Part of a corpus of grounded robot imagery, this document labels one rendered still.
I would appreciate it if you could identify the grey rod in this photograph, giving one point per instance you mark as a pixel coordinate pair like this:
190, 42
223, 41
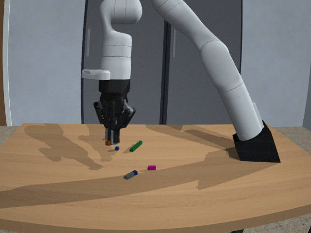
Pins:
129, 175

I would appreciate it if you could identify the green rod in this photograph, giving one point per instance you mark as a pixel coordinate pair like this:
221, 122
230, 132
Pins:
135, 146

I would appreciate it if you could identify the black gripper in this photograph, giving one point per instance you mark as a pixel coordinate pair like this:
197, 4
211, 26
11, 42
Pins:
113, 106

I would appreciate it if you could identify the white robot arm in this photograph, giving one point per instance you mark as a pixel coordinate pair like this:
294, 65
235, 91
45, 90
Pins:
116, 53

